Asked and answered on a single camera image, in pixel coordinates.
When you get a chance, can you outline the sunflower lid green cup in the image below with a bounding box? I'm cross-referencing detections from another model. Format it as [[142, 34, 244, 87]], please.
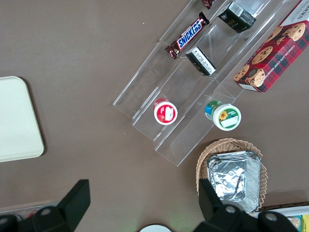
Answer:
[[204, 100, 241, 131]]

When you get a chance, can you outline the clear acrylic tiered display stand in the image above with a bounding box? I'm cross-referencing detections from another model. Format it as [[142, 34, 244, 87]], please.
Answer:
[[112, 0, 309, 167]]

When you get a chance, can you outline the white round object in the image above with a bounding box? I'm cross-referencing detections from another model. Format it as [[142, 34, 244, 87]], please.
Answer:
[[140, 224, 172, 232]]

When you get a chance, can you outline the aluminium foil container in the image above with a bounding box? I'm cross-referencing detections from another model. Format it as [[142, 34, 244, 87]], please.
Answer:
[[207, 150, 261, 213]]

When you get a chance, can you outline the Snickers chocolate bar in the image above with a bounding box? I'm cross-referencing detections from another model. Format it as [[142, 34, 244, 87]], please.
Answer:
[[165, 11, 210, 60]]

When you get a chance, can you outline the white bin with snack packets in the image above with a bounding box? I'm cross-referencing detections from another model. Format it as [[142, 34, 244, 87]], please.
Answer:
[[258, 205, 309, 232]]

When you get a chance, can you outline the white plastic tray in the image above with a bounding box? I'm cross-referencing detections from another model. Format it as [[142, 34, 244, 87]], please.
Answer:
[[0, 76, 45, 162]]

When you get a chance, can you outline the dark red wrapped candy bar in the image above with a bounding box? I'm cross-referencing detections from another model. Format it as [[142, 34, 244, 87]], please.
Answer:
[[201, 0, 219, 10]]

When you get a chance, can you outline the black box with white label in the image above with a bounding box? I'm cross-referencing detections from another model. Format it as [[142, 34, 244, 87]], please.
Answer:
[[185, 46, 217, 77]]

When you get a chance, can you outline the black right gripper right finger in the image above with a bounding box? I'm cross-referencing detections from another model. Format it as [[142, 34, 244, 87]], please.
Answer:
[[195, 178, 300, 232]]

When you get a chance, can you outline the clear container with red items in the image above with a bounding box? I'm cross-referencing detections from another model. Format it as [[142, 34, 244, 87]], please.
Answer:
[[0, 200, 58, 221]]

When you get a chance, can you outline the black box with barcode label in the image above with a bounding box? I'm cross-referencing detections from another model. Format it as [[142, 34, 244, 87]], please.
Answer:
[[217, 0, 257, 34]]

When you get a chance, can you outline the red lid yogurt cup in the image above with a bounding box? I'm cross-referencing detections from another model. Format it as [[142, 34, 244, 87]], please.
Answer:
[[153, 98, 178, 126]]

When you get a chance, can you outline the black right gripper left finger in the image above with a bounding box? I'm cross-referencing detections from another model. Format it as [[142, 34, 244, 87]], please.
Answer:
[[0, 178, 91, 232]]

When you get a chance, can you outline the small tan wicker basket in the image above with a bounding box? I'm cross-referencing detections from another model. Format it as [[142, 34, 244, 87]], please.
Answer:
[[196, 138, 268, 213]]

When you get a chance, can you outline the red tartan shortbread cookie box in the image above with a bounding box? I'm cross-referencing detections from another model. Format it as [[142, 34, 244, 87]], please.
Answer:
[[233, 0, 309, 93]]

